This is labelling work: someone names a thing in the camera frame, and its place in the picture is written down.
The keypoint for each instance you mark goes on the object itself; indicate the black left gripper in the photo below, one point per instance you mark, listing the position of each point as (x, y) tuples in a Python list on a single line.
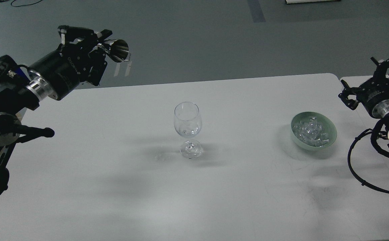
[(69, 65)]

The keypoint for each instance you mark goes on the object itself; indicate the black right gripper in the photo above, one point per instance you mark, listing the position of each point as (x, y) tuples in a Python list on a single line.
[(373, 95)]

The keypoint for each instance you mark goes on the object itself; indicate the steel cocktail jigger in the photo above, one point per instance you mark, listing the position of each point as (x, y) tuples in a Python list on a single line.
[(115, 49)]

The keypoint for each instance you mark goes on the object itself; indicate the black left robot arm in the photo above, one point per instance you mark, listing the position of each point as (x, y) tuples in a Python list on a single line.
[(21, 89)]

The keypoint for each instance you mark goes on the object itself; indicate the clear ice cubes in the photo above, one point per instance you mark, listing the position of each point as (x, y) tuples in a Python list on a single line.
[(312, 131)]

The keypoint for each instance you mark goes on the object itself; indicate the clear wine glass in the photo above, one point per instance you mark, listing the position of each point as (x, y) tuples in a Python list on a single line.
[(187, 122)]

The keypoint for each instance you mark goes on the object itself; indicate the green bowl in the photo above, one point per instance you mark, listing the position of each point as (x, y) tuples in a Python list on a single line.
[(308, 114)]

